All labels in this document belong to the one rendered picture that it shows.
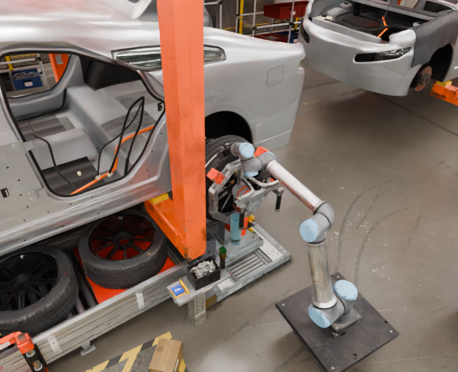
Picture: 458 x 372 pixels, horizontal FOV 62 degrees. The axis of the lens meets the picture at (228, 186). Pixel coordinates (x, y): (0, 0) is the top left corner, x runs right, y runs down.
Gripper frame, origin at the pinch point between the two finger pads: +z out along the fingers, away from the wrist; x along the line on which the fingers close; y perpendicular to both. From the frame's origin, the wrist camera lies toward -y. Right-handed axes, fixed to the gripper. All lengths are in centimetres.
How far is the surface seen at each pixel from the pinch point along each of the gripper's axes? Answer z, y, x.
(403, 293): -36, 73, -180
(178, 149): -38, -37, 23
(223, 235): 40, -19, -76
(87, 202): 26, -95, 12
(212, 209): 1.3, -26.9, -34.2
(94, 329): 13, -138, -63
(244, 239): 38, -5, -90
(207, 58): 4, 23, 58
